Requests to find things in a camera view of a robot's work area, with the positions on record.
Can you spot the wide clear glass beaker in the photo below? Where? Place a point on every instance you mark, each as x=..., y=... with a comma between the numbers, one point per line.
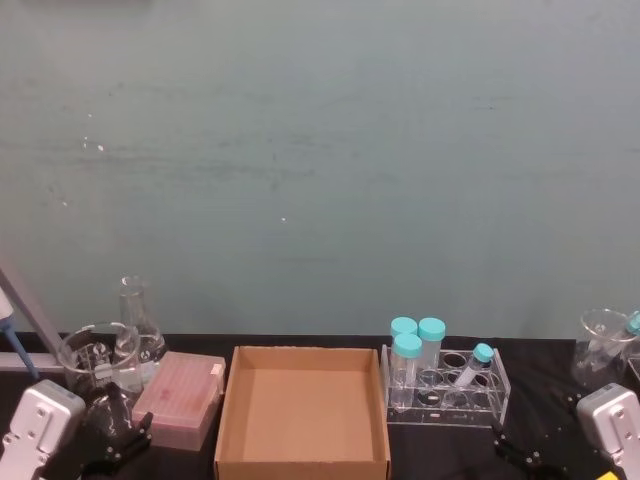
x=82, y=360

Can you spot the black table cloth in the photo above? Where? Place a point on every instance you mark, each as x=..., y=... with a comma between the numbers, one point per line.
x=540, y=360

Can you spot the clear jar with teal cap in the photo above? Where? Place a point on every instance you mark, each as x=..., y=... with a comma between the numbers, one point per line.
x=432, y=332
x=407, y=362
x=403, y=325

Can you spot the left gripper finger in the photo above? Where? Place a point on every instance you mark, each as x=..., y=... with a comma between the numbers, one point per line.
x=107, y=410
x=132, y=437

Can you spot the clear acrylic tube rack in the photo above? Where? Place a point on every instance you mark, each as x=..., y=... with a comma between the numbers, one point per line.
x=450, y=405

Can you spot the clear glass flask with funnel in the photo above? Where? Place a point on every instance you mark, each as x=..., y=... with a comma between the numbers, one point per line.
x=597, y=345

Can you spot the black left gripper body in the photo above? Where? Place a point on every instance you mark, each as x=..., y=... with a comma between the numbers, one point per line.
x=97, y=462

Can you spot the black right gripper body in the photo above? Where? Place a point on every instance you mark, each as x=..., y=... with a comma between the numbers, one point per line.
x=545, y=467

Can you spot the slim tube with teal cap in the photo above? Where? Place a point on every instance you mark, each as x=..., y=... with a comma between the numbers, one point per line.
x=472, y=367
x=635, y=324

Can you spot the white and blue pipette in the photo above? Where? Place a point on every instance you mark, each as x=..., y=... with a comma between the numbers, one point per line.
x=10, y=325

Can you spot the shallow brown cardboard tray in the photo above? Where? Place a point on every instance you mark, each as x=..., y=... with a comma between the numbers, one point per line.
x=300, y=400

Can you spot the grey metal stand frame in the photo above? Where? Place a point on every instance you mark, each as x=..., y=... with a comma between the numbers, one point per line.
x=37, y=325

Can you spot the pink pipette tip box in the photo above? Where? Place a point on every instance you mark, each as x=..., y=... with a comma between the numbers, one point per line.
x=177, y=395

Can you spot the clear glass conical flask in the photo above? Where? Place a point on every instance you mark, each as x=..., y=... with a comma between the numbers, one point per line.
x=142, y=345

